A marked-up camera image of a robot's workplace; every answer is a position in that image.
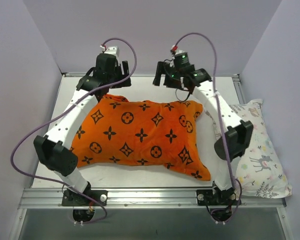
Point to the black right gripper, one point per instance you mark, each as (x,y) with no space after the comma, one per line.
(163,75)

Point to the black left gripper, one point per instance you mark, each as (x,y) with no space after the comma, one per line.
(123,72)

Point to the orange black-patterned pillowcase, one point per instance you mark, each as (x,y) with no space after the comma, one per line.
(141,133)

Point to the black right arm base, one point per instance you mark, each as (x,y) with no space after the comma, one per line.
(216,197)

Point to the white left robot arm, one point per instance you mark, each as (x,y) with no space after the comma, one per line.
(53,149)

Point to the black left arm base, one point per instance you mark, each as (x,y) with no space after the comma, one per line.
(72,199)

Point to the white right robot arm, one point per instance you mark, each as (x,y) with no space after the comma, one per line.
(235,133)

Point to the white floral pillow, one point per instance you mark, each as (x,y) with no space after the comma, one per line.
(259,170)

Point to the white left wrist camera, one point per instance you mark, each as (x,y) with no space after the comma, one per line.
(112,50)

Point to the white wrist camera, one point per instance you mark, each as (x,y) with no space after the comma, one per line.
(112,50)
(175,50)

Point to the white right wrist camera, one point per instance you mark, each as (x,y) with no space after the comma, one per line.
(175,50)

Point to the aluminium back rail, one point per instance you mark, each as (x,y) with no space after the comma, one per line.
(81,74)

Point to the aluminium rail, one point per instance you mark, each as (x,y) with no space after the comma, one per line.
(118,198)
(81,74)

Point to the aluminium front rail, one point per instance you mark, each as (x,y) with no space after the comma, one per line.
(118,198)

